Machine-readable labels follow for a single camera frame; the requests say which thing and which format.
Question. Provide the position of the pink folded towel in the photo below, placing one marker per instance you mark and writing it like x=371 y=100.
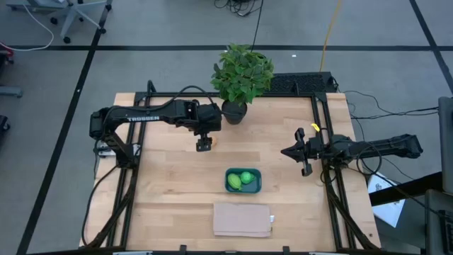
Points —
x=242 y=219

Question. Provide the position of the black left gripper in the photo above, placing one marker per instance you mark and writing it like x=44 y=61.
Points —
x=209 y=118

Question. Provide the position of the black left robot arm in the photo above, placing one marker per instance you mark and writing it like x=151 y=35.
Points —
x=141 y=113

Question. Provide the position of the light green toy cabbage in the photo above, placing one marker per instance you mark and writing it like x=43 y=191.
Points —
x=234 y=181

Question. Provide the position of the grey cabinet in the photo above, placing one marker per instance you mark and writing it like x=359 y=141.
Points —
x=446 y=141

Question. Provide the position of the black diagonal bar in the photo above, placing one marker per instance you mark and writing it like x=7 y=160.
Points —
x=407 y=189

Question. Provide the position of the white paper sheet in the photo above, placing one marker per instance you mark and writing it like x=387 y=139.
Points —
x=387 y=209

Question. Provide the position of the black metal table frame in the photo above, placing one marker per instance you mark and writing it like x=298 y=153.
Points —
x=318 y=106

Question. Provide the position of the teal plastic bin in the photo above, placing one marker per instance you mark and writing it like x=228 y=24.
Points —
x=256 y=187

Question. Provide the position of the office chair base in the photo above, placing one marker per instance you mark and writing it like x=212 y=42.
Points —
x=74 y=12

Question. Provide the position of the black equipment box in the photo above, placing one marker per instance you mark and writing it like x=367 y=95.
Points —
x=301 y=83

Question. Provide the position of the yellow tape tag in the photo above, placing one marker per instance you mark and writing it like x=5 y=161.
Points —
x=315 y=127

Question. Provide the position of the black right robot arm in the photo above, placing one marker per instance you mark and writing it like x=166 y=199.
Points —
x=389 y=147

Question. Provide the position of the green plant in black pot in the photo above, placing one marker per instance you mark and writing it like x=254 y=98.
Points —
x=242 y=74

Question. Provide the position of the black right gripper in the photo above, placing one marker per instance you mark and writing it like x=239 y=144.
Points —
x=316 y=148

